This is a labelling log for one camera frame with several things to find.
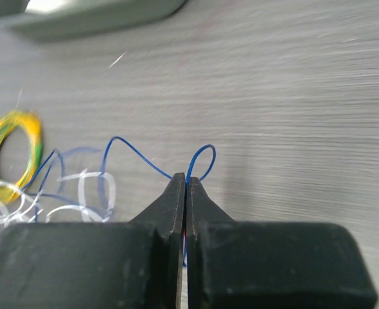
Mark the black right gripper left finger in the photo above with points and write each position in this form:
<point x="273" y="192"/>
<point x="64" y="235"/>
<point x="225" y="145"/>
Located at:
<point x="134" y="264"/>

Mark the dark grey tray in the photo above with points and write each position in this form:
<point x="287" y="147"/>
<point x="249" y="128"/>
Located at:
<point x="50" y="21"/>

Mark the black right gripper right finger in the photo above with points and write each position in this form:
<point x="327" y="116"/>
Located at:
<point x="270" y="264"/>

